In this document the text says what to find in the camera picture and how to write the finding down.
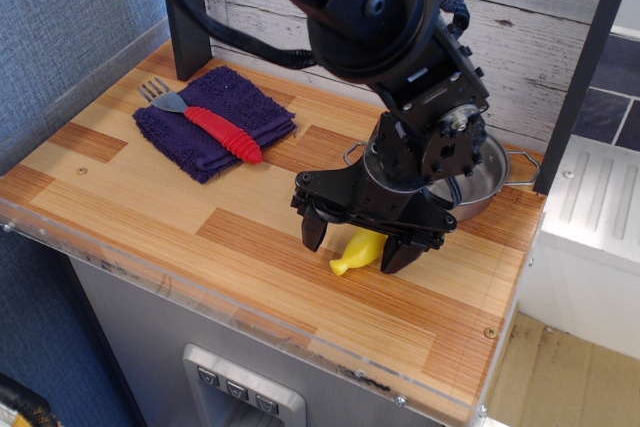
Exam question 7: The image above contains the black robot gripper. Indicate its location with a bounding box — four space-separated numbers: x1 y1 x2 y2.
291 114 457 275

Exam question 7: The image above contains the yellow toy banana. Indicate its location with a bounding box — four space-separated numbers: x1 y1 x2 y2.
329 229 387 276

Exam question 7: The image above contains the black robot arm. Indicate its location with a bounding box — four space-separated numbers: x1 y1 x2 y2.
290 0 488 274

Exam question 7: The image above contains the purple folded cloth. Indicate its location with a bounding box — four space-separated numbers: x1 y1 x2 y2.
133 66 296 184

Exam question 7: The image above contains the stainless steel pot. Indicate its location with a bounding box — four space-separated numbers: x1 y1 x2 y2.
342 134 542 225

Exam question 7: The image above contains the silver dispenser button panel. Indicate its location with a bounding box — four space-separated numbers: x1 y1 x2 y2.
183 344 307 426

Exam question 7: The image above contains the white toy sink unit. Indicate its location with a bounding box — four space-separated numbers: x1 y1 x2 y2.
518 136 639 358

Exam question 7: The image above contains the yellow object at corner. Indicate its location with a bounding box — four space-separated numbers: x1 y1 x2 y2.
0 411 31 427

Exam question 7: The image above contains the red handled metal fork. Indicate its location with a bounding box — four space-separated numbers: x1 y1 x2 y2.
137 77 263 164

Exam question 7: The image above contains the dark left shelf post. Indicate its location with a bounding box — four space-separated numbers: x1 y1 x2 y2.
165 0 212 81

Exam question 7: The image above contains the dark shelf post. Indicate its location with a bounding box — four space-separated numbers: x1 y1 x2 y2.
165 0 212 81
533 0 622 195

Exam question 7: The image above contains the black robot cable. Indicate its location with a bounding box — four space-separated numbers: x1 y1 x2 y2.
159 0 471 71

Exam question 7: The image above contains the dark right shelf post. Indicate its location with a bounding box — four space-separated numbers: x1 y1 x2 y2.
533 0 622 195

